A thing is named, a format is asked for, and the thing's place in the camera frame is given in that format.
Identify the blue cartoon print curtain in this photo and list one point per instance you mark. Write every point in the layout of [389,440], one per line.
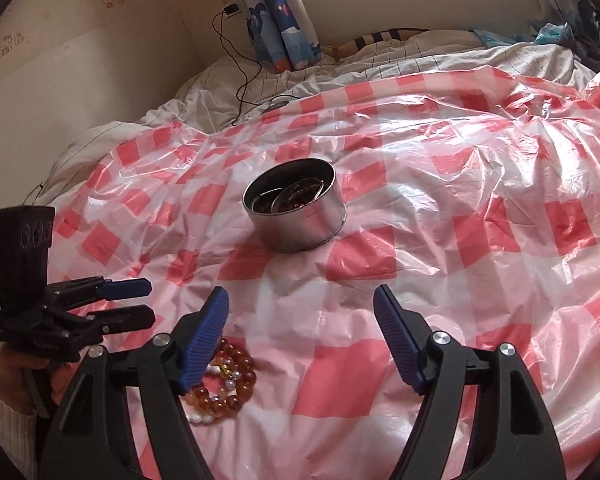
[280,20]

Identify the person's left forearm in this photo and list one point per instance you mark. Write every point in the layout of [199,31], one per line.
[7,430]

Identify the red checkered plastic sheet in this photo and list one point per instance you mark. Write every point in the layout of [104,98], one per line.
[430,260]

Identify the light blue cloth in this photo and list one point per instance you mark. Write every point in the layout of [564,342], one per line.
[490,35]

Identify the striped pillow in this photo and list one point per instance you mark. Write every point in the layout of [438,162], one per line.
[380,39]

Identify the blue plastic bag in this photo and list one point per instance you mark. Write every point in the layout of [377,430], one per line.
[547,34]

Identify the person's left hand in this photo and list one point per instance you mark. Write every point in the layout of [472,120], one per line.
[10,380]

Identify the round metal tin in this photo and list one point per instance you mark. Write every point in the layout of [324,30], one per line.
[300,232]

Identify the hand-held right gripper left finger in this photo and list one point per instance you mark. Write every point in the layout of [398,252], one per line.
[202,340]

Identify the black charger plug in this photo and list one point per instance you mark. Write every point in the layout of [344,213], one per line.
[231,9]

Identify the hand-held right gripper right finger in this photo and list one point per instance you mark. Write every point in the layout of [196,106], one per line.
[397,335]

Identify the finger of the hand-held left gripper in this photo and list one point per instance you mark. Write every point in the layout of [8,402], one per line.
[125,319]
[127,288]

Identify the white striped quilt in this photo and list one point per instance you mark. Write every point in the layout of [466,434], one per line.
[405,57]

